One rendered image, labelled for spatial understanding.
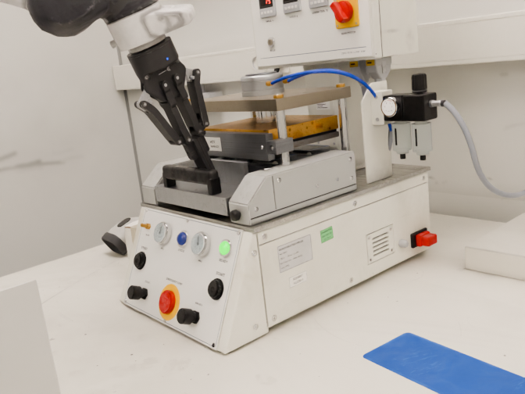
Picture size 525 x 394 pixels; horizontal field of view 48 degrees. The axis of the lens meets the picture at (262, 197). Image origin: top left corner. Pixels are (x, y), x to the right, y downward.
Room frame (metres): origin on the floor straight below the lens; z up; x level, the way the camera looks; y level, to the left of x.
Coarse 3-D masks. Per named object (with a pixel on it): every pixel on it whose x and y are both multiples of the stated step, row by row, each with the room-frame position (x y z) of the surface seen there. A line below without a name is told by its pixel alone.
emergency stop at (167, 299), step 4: (164, 292) 0.94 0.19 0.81; (168, 292) 0.93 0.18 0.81; (172, 292) 0.94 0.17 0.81; (160, 296) 0.95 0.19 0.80; (164, 296) 0.94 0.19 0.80; (168, 296) 0.93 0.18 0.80; (172, 296) 0.93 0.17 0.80; (160, 300) 0.94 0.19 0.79; (164, 300) 0.94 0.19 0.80; (168, 300) 0.93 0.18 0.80; (172, 300) 0.92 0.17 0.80; (160, 304) 0.94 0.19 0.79; (164, 304) 0.93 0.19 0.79; (168, 304) 0.92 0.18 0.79; (172, 304) 0.92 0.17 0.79; (160, 308) 0.94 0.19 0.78; (164, 308) 0.93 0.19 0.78; (168, 308) 0.92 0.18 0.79; (172, 308) 0.92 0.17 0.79; (164, 312) 0.93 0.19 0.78; (168, 312) 0.92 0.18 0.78
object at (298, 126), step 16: (256, 112) 1.10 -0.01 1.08; (272, 112) 1.09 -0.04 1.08; (208, 128) 1.11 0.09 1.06; (224, 128) 1.07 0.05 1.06; (240, 128) 1.04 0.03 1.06; (256, 128) 1.01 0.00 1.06; (272, 128) 0.99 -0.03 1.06; (288, 128) 1.00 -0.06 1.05; (304, 128) 1.02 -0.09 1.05; (320, 128) 1.05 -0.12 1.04; (336, 128) 1.08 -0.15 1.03; (304, 144) 1.02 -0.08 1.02
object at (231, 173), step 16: (224, 160) 1.01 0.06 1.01; (224, 176) 1.01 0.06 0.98; (240, 176) 0.98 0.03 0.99; (160, 192) 1.05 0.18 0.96; (176, 192) 1.01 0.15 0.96; (192, 192) 0.97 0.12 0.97; (208, 192) 0.95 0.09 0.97; (224, 192) 0.94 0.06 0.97; (192, 208) 0.97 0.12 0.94; (208, 208) 0.94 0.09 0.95; (224, 208) 0.90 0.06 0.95
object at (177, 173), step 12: (168, 168) 1.02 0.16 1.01; (180, 168) 0.99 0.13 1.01; (192, 168) 0.97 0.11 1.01; (204, 168) 0.96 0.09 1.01; (168, 180) 1.03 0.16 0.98; (180, 180) 0.99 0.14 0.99; (192, 180) 0.96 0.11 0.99; (204, 180) 0.94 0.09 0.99; (216, 180) 0.93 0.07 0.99; (216, 192) 0.93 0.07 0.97
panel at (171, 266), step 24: (144, 216) 1.09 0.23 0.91; (168, 216) 1.03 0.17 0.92; (144, 240) 1.06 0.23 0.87; (216, 240) 0.90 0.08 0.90; (240, 240) 0.86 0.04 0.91; (144, 264) 1.03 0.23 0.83; (168, 264) 0.98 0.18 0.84; (192, 264) 0.93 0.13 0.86; (216, 264) 0.88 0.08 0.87; (168, 288) 0.95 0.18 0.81; (192, 288) 0.91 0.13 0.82; (144, 312) 0.99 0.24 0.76; (216, 312) 0.84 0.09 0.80; (192, 336) 0.86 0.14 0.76; (216, 336) 0.82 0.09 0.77
